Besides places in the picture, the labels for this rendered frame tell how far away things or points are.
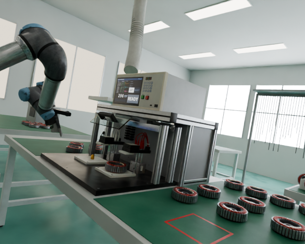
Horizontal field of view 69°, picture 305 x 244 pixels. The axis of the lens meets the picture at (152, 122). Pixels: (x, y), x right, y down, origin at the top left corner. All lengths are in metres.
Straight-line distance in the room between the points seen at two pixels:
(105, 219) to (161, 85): 0.69
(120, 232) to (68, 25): 5.86
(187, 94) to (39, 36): 0.79
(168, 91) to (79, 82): 5.14
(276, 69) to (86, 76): 5.53
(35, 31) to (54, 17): 5.06
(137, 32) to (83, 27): 3.79
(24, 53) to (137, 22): 1.91
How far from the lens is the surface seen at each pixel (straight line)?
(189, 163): 1.24
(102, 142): 1.36
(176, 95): 1.23
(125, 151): 1.18
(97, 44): 6.56
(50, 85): 1.20
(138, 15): 2.92
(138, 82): 1.30
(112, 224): 0.75
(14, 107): 5.76
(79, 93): 6.21
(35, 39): 1.14
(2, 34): 5.81
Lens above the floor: 1.06
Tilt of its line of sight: level
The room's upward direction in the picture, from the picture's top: 10 degrees clockwise
